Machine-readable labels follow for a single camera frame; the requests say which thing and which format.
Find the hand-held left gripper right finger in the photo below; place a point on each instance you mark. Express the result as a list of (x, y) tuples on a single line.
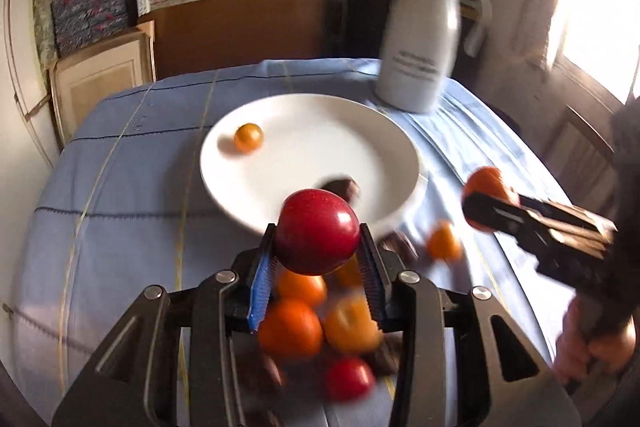
[(374, 282)]

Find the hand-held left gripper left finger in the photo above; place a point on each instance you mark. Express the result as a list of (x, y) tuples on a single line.
[(261, 287)]

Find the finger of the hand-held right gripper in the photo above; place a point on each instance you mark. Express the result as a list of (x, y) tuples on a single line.
[(500, 217)]

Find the red apple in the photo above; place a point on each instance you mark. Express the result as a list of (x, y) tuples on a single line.
[(315, 227), (350, 378)]

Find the white plate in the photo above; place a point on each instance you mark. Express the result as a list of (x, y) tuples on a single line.
[(320, 142)]

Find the person's right hand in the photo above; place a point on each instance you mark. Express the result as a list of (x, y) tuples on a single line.
[(567, 347)]

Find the wooden chair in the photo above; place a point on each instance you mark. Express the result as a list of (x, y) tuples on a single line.
[(580, 147)]

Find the blue tablecloth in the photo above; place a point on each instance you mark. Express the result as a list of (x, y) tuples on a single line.
[(125, 207)]

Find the white thermos jug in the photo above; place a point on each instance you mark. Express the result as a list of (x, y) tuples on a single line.
[(420, 57)]

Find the window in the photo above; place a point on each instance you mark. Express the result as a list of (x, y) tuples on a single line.
[(605, 7)]

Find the wooden framed panel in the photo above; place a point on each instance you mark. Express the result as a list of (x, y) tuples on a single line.
[(100, 77)]

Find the blue patterned storage box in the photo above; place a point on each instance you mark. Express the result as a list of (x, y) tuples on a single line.
[(90, 17)]

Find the green marbled board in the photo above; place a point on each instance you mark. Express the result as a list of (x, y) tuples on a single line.
[(44, 17)]

